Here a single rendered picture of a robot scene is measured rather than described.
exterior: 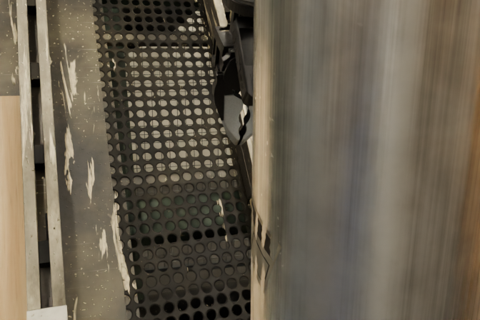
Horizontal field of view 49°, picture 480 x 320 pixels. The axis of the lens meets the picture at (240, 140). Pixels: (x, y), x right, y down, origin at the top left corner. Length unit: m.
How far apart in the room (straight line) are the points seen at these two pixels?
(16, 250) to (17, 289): 0.07
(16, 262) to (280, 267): 0.88
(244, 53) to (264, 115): 0.47
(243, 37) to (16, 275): 0.60
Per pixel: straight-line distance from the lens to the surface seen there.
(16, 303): 1.01
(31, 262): 0.97
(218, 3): 1.31
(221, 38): 0.68
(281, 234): 0.15
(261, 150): 0.16
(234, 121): 0.71
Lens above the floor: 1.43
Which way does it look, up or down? 9 degrees down
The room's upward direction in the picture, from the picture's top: straight up
